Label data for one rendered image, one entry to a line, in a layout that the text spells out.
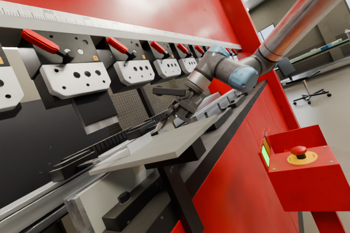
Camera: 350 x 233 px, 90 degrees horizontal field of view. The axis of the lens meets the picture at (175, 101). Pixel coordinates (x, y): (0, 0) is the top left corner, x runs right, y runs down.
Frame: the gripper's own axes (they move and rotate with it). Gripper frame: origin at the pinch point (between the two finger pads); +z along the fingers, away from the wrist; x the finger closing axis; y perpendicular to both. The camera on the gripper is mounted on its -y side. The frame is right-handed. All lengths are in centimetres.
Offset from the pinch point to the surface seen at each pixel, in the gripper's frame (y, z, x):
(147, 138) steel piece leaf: 0.3, -2.1, -19.4
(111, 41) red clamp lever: -24.9, -16.0, -11.7
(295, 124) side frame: 125, -62, 160
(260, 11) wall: 34, -498, 760
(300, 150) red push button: 35.3, -22.0, -11.6
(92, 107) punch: -16.3, 1.1, -16.8
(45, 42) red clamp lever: -27.8, -8.1, -27.2
